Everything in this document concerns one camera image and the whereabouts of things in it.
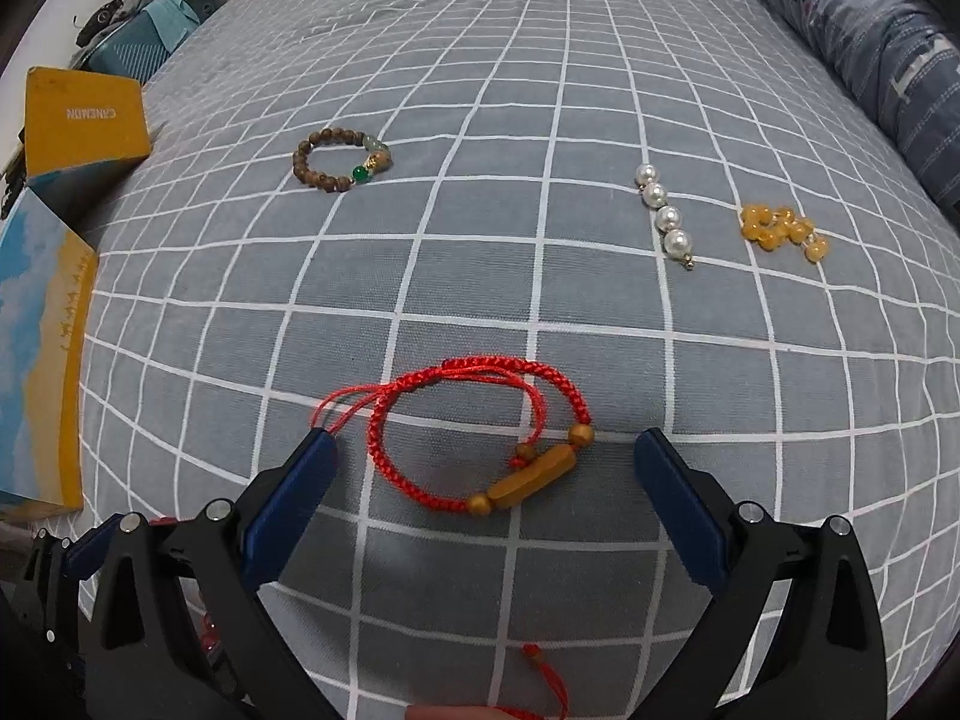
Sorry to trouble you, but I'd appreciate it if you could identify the red bead bracelet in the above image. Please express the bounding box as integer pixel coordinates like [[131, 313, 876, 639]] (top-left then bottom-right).
[[148, 514, 226, 662]]

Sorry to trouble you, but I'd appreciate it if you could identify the right hand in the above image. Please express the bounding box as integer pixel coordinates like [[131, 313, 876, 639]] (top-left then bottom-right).
[[404, 706, 516, 720]]

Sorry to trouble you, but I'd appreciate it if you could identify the red braided cord bracelet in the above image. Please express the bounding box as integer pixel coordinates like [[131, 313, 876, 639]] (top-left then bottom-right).
[[310, 354, 598, 720]]

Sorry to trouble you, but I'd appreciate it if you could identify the grey checked bed sheet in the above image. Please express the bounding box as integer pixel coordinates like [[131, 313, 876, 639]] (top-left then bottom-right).
[[71, 0, 958, 718]]

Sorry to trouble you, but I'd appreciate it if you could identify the teal suitcase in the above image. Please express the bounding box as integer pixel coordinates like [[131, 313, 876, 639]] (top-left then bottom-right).
[[68, 0, 202, 85]]

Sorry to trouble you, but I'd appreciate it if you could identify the blue grey striped pillow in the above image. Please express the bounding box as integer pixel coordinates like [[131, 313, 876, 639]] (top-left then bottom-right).
[[765, 0, 958, 221]]

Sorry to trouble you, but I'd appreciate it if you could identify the open white blue cardboard box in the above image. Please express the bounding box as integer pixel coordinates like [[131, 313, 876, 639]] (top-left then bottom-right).
[[2, 67, 151, 523]]

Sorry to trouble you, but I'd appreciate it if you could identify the brown wooden bead bracelet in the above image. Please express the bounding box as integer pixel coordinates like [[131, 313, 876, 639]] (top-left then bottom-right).
[[291, 125, 394, 196]]

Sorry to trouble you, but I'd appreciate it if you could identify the white pearl string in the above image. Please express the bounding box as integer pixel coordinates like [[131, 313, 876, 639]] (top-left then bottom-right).
[[632, 161, 697, 272]]

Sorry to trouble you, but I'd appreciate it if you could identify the yellow amber bead bracelet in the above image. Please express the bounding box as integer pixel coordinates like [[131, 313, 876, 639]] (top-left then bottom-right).
[[739, 202, 833, 265]]

